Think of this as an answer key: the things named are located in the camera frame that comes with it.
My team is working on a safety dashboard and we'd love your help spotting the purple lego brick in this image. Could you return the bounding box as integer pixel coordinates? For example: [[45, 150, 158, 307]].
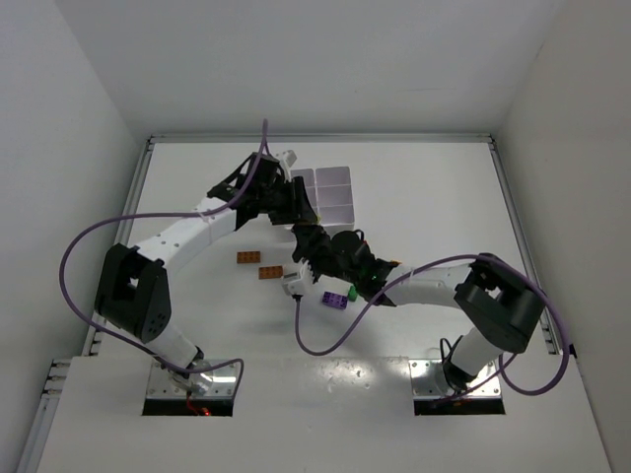
[[321, 292, 349, 310]]

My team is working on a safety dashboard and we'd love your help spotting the white divided container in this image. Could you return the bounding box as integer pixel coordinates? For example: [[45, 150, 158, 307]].
[[290, 169, 318, 220], [315, 167, 355, 237]]

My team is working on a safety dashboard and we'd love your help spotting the left white divided container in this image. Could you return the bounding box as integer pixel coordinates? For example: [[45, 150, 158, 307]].
[[290, 169, 318, 220]]

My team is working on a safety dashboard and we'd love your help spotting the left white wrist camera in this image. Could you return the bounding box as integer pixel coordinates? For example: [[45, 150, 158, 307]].
[[274, 150, 298, 175]]

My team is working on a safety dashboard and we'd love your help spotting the dark green lego brick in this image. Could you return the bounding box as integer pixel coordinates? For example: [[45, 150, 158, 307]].
[[347, 285, 358, 303]]

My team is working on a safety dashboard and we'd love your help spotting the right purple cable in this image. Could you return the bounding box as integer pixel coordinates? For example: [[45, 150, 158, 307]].
[[293, 253, 571, 397]]

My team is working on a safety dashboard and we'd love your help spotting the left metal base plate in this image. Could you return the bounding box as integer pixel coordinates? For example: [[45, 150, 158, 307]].
[[146, 362, 239, 400]]

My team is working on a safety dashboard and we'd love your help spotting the right white divided container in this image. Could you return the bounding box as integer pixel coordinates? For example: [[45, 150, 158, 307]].
[[315, 167, 355, 237]]

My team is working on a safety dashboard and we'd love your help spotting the metal base plate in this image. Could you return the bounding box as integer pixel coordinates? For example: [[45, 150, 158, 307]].
[[408, 359, 502, 401], [146, 362, 239, 400]]

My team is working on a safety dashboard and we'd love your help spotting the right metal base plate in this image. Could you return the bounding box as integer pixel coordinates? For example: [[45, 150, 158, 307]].
[[408, 359, 502, 401]]

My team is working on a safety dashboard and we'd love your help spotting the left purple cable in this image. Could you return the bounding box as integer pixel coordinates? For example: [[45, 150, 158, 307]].
[[58, 117, 270, 400]]

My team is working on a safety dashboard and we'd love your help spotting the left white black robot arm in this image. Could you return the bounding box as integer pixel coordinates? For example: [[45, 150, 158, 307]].
[[95, 151, 317, 370]]

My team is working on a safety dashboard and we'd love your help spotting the orange lego plate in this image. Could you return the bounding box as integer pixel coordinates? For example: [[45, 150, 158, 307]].
[[258, 265, 284, 280], [237, 250, 261, 264]]

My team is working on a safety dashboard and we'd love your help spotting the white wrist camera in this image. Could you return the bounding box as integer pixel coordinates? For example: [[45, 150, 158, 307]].
[[274, 150, 298, 175], [282, 262, 315, 298]]

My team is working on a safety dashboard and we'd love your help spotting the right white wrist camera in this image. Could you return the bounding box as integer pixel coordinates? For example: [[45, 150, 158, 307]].
[[282, 262, 315, 298]]

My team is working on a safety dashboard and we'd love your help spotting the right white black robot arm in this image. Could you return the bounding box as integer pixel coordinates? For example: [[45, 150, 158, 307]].
[[292, 224, 544, 391]]

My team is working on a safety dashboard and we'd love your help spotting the purple cable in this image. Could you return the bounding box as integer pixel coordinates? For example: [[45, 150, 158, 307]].
[[293, 253, 571, 397], [58, 117, 270, 400]]

